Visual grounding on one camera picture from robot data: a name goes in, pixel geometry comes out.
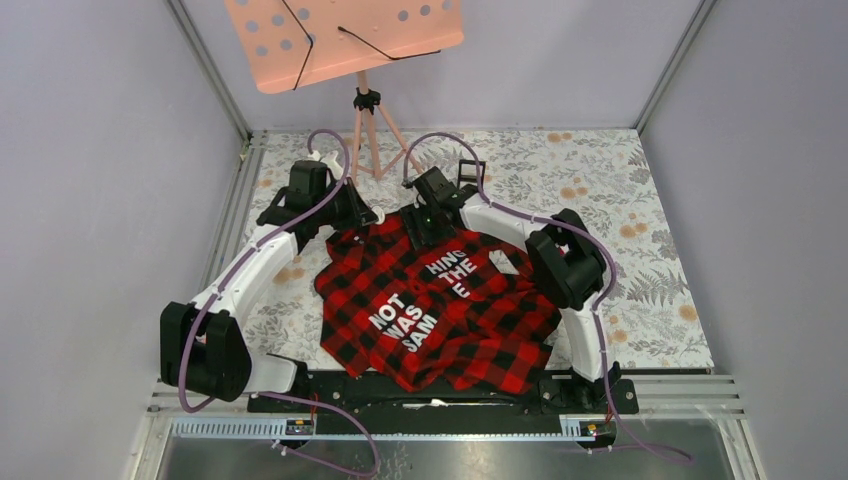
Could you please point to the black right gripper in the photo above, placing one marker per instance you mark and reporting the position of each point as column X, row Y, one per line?
column 412, row 218

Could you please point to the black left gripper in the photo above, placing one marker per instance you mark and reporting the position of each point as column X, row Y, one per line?
column 358, row 213

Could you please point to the small round brooch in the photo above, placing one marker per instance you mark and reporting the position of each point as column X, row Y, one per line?
column 379, row 215

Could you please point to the red black plaid shirt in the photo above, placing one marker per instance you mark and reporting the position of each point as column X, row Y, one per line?
column 466, row 310

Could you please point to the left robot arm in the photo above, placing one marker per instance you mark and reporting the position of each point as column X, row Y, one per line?
column 202, row 347

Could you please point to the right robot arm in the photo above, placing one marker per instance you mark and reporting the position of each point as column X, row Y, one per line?
column 568, row 266

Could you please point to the floral patterned table mat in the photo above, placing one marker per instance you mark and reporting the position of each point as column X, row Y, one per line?
column 650, row 318

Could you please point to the pink music stand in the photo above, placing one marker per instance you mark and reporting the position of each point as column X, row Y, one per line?
column 292, row 44

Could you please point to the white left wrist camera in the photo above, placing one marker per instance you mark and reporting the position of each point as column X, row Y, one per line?
column 331, row 160

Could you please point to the black brooch holder frame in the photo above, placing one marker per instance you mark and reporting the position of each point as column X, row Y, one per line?
column 470, row 172

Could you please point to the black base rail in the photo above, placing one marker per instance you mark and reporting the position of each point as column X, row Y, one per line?
column 560, row 405

